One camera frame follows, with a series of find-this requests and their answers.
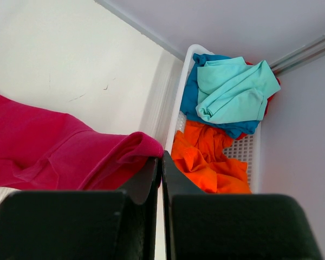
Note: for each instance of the turquoise t shirt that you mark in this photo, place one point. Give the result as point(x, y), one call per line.
point(217, 88)

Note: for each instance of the magenta t shirt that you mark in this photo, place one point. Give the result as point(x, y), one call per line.
point(45, 150)

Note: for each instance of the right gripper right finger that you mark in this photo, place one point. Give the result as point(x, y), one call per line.
point(199, 225)

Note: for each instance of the white plastic basket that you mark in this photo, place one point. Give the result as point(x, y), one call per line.
point(247, 149)

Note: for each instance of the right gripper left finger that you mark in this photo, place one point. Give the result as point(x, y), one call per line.
point(118, 224)

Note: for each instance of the blue t shirt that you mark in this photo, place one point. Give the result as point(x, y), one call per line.
point(237, 130)

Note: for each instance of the right aluminium corner post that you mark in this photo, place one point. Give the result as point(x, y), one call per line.
point(300, 57)

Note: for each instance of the orange t shirt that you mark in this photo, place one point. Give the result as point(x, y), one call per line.
point(198, 153)

